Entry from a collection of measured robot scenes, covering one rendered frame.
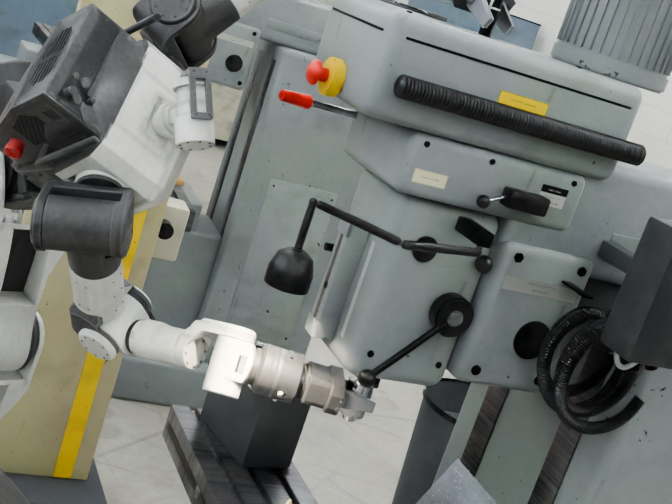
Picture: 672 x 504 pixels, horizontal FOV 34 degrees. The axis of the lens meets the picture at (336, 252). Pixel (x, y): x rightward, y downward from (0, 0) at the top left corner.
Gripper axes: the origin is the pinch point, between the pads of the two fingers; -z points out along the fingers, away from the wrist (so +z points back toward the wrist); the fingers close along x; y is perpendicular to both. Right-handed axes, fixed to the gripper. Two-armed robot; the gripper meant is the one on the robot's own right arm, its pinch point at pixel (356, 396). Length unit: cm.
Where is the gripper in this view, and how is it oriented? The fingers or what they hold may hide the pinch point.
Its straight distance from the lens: 191.3
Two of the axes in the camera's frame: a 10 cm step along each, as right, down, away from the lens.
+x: -0.5, -2.7, 9.6
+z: -9.5, -2.9, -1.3
